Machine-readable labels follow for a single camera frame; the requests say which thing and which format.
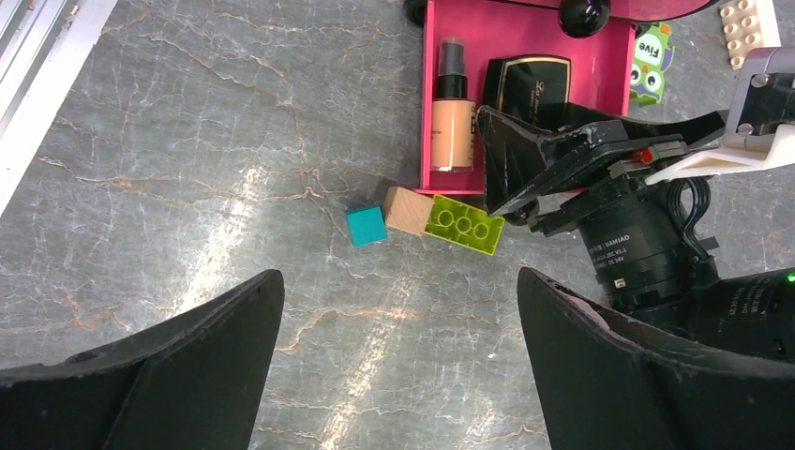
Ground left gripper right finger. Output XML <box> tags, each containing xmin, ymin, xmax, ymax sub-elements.
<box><xmin>517</xmin><ymin>268</ymin><xmax>794</xmax><ymax>449</ymax></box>

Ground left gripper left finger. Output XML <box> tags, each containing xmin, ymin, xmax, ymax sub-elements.
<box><xmin>1</xmin><ymin>269</ymin><xmax>285</xmax><ymax>449</ymax></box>

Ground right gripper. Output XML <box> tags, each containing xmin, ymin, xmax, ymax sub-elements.
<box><xmin>476</xmin><ymin>104</ymin><xmax>728</xmax><ymax>311</ymax></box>

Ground black compact case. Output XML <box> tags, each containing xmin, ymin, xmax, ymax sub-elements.
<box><xmin>483</xmin><ymin>54</ymin><xmax>571</xmax><ymax>130</ymax></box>

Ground foundation bottle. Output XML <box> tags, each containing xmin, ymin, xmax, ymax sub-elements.
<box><xmin>431</xmin><ymin>37</ymin><xmax>475</xmax><ymax>173</ymax></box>

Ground black pink drawer organizer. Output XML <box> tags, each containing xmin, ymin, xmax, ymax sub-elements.
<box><xmin>403</xmin><ymin>1</ymin><xmax>709</xmax><ymax>195</ymax></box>

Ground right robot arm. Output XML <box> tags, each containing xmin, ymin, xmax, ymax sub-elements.
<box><xmin>476</xmin><ymin>103</ymin><xmax>794</xmax><ymax>362</ymax></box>

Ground green lego brick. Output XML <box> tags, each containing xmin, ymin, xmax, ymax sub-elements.
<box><xmin>425</xmin><ymin>195</ymin><xmax>505</xmax><ymax>256</ymax></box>

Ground green number blocks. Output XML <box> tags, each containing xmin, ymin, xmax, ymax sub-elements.
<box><xmin>630</xmin><ymin>22</ymin><xmax>675</xmax><ymax>107</ymax></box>

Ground wooden cube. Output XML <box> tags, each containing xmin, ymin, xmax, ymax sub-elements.
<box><xmin>382</xmin><ymin>187</ymin><xmax>434</xmax><ymax>236</ymax></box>

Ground white lego brick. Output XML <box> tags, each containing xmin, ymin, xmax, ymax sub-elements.
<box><xmin>718</xmin><ymin>0</ymin><xmax>781</xmax><ymax>70</ymax></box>

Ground teal cube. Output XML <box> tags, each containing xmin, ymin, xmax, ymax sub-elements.
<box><xmin>346</xmin><ymin>205</ymin><xmax>388</xmax><ymax>248</ymax></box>

